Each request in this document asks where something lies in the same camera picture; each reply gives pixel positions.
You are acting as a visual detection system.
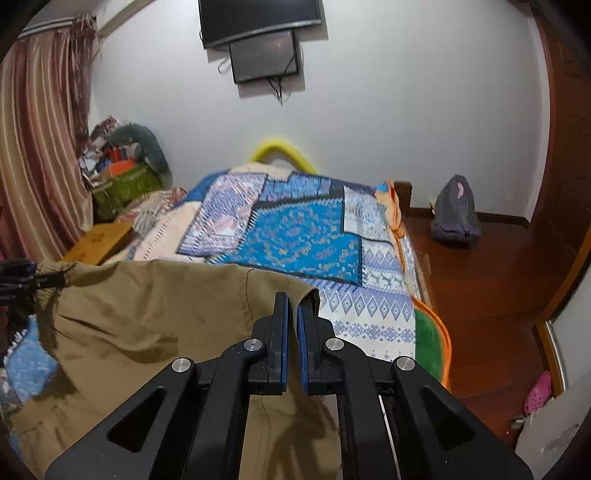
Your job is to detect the khaki olive pants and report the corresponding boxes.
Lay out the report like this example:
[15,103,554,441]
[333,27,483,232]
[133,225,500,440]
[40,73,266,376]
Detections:
[12,260,341,479]

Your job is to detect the wooden lap tray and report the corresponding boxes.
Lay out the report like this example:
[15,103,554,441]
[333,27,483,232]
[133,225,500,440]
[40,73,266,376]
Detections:
[60,222,133,266]

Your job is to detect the orange green blanket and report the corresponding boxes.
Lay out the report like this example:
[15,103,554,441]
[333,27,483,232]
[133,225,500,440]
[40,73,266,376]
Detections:
[374,180,453,390]

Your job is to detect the patchwork patterned bedsheet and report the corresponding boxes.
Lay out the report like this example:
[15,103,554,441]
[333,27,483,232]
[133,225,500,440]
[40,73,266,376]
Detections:
[0,162,424,416]

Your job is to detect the green patterned bag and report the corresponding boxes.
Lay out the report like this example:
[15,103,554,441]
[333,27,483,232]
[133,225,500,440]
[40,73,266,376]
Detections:
[91,165,161,222]

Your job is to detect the grey-green plush toy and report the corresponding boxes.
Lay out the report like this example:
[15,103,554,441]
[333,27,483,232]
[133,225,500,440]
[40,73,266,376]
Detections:
[109,123,171,181]

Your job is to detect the grey backpack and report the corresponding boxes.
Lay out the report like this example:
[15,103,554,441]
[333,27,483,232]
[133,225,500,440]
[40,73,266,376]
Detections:
[430,175,482,243]

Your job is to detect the striped pink curtain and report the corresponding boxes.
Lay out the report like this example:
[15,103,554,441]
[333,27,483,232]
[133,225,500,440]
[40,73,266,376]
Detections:
[1,15,97,261]

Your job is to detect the yellow pillow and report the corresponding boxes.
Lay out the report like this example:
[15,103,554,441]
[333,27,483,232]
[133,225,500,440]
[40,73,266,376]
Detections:
[249,137,318,174]

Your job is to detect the pink slipper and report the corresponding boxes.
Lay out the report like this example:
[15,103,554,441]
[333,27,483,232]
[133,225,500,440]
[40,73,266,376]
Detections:
[524,371,552,416]

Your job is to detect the brown wooden door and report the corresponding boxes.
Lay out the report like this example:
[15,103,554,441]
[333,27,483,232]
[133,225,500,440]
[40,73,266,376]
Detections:
[512,1,590,323]

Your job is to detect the wall mounted black monitor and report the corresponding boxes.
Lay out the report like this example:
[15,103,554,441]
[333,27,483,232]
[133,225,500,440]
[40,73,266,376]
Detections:
[229,30,301,84]

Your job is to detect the black wall television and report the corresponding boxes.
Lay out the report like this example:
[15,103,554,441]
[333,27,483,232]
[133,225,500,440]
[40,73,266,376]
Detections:
[198,0,322,48]

